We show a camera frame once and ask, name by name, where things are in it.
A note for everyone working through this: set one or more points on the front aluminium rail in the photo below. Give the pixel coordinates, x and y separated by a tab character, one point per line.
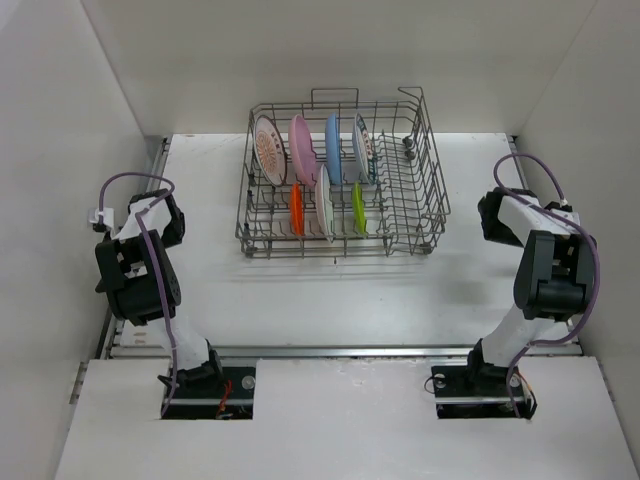
292	352

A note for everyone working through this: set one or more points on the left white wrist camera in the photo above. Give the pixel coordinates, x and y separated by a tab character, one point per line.
102	220

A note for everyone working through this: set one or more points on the small orange plate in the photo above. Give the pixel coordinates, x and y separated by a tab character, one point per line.
296	210

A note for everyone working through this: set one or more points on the white plate teal lettered rim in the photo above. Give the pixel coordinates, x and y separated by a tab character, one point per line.
363	149

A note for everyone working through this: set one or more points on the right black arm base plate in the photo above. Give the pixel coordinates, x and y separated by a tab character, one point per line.
461	393

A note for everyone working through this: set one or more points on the right aluminium rail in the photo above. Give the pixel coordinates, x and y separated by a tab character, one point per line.
512	142

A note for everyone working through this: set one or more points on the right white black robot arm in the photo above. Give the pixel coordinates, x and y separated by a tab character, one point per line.
553	282

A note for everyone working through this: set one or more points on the grey wire dish rack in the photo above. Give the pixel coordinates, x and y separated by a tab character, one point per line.
406	209

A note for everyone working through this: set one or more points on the white plate dark line emblem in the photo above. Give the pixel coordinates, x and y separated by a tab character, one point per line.
324	204

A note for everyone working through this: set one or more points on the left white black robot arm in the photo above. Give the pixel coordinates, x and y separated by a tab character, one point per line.
142	287

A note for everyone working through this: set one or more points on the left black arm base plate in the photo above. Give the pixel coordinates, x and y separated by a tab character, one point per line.
231	398

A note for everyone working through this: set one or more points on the small green plate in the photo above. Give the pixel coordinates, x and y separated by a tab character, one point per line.
358	208

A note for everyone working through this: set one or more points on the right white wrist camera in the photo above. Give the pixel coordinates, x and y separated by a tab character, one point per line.
564	210

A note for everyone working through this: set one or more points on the white plate orange sunburst pattern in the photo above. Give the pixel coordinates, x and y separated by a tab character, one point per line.
269	150

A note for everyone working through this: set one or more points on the blue plate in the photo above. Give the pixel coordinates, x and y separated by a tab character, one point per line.
333	152

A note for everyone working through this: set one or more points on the pink plate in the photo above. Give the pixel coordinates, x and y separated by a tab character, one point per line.
302	152

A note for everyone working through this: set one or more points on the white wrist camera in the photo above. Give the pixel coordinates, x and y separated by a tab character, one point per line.
564	210
102	220

